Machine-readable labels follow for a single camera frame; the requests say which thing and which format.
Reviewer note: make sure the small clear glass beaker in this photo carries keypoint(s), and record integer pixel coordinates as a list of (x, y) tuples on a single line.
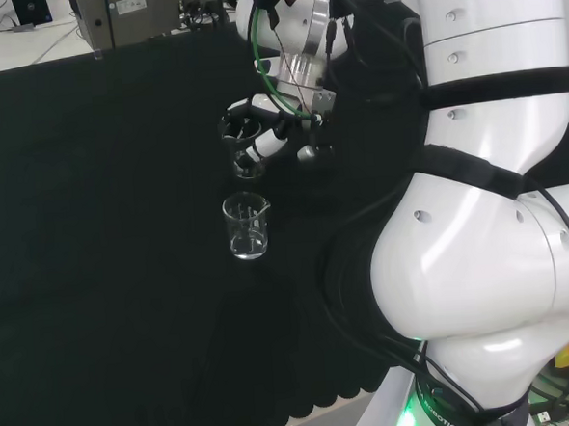
[(244, 152)]

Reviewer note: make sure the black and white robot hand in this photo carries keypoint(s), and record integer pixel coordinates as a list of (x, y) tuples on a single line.
[(279, 133)]

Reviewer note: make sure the clear glass beaker with markings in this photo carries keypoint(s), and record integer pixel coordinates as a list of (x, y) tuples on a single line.
[(246, 225)]

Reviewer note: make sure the black monitor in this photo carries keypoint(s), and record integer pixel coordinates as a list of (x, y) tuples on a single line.
[(33, 8)]

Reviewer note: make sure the black bench cloth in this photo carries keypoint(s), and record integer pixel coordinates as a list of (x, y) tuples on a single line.
[(145, 231)]

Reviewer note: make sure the grey metal equipment box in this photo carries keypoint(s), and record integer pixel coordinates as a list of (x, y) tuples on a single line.
[(123, 17)]

